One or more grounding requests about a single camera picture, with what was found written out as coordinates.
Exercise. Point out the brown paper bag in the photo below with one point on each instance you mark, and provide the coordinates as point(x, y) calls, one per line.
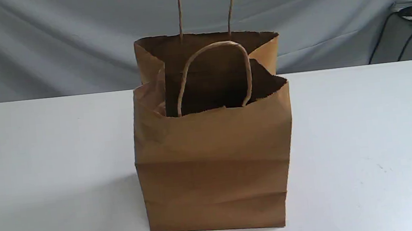
point(212, 130)

